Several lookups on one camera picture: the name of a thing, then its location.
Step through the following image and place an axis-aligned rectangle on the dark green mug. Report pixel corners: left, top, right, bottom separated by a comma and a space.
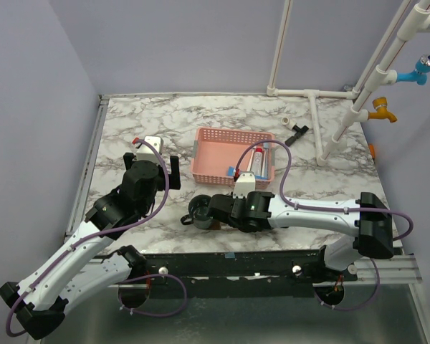
180, 194, 214, 230

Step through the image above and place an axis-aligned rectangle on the blue toothpaste tube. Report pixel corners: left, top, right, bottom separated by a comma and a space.
227, 166, 237, 177

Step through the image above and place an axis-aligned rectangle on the pink plastic basket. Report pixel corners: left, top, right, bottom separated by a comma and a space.
190, 127, 275, 186

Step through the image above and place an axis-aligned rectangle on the brown wooden oval tray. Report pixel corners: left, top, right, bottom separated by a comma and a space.
210, 221, 221, 230

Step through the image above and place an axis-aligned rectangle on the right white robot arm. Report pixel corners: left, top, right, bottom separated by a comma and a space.
208, 191, 394, 282

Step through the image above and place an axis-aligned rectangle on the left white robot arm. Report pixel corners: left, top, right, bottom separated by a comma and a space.
0, 153, 181, 340

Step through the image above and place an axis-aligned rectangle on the grey capped toothbrush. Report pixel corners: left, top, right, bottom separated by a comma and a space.
262, 142, 269, 180

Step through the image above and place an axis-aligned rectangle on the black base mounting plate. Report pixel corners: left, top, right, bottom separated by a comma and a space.
103, 247, 359, 300

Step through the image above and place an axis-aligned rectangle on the white pipe end cap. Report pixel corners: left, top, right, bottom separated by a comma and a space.
281, 117, 296, 130

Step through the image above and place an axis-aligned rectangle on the orange object at edge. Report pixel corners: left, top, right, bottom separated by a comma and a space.
368, 143, 376, 160

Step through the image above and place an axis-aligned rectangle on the yellow tap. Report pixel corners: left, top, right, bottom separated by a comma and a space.
368, 97, 398, 123

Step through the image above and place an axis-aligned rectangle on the blue tap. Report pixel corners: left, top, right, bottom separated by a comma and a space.
396, 54, 430, 86

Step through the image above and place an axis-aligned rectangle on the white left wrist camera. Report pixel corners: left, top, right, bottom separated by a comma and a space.
132, 136, 163, 164

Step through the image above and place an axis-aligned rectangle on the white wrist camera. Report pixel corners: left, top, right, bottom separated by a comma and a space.
232, 172, 256, 199
132, 136, 163, 164

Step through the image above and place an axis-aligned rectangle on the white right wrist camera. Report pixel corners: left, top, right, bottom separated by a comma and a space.
232, 172, 256, 199

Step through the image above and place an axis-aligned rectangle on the aluminium rail frame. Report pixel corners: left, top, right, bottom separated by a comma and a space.
55, 99, 108, 252

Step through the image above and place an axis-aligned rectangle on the black valve handle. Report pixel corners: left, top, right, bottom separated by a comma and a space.
285, 125, 309, 147

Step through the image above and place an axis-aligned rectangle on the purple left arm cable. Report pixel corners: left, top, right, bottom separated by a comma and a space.
5, 138, 188, 338

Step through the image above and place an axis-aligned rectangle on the white pvc pipe frame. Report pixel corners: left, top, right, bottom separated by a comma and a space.
266, 0, 430, 162

